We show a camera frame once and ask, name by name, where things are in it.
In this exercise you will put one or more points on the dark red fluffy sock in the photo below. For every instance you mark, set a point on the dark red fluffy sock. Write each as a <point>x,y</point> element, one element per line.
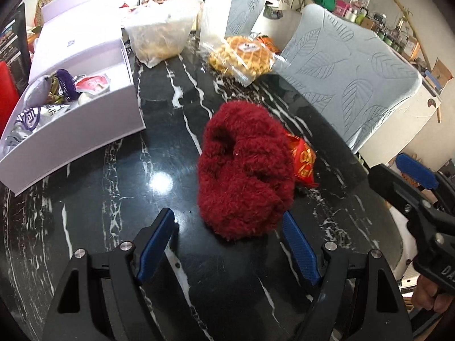
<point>241,170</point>

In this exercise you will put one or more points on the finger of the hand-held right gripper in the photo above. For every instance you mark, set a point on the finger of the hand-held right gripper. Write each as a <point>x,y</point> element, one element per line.
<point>416,170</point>
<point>394,184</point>

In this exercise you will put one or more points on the grey pouch with purple tassel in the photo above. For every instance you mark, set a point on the grey pouch with purple tassel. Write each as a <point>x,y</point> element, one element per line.
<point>35,90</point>

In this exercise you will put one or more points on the red canister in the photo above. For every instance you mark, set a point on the red canister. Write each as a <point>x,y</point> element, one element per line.
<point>7,92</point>

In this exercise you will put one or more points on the clear plastic bag of snacks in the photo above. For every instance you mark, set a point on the clear plastic bag of snacks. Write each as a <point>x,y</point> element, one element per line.
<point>160,32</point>

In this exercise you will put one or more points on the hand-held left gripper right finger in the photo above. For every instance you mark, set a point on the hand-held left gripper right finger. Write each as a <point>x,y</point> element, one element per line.
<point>298,252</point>

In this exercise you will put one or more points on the white cabinet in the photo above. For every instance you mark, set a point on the white cabinet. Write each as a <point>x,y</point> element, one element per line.
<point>408,124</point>

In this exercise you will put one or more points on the white paper bag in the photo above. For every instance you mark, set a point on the white paper bag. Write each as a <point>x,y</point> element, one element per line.
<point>215,21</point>

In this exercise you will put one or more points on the white purple sachet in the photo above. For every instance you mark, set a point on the white purple sachet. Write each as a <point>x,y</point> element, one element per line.
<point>26,122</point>

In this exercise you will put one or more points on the woven fan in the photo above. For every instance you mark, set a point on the woven fan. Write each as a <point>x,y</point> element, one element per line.
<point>44,1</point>

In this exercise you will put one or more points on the black printed box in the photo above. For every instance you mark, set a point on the black printed box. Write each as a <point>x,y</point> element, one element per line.
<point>14,39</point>

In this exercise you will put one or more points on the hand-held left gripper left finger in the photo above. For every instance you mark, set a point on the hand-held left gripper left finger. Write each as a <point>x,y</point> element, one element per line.
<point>154,245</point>

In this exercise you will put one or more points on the large grey covered chair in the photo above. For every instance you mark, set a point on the large grey covered chair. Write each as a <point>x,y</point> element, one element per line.
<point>348,78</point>

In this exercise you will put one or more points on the person's right hand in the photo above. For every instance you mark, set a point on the person's right hand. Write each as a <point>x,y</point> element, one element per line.
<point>432,296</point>

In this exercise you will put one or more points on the red orange snack packet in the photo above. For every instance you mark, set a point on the red orange snack packet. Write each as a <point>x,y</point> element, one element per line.
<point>304,160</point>

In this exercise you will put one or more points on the cardboard box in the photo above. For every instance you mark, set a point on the cardboard box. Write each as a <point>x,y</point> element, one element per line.
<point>442,74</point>

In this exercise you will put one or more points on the small grey covered chair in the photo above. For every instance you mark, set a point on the small grey covered chair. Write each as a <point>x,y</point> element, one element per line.
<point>238,7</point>

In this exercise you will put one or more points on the pink red packet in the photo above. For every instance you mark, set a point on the pink red packet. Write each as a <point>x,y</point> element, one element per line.
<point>92,83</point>

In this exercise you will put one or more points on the bamboo pole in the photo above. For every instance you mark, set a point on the bamboo pole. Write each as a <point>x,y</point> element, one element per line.
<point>416,32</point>

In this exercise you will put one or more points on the cream white refill bottle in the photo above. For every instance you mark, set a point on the cream white refill bottle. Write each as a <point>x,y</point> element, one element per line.
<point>83,98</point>

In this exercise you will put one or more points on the row of small bottles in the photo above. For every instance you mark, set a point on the row of small bottles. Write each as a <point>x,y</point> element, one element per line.
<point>376,25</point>

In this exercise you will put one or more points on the white gift box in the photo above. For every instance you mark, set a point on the white gift box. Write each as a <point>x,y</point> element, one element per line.
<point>89,124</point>

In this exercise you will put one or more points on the waffle packet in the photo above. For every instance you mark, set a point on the waffle packet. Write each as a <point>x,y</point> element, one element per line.
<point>241,58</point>

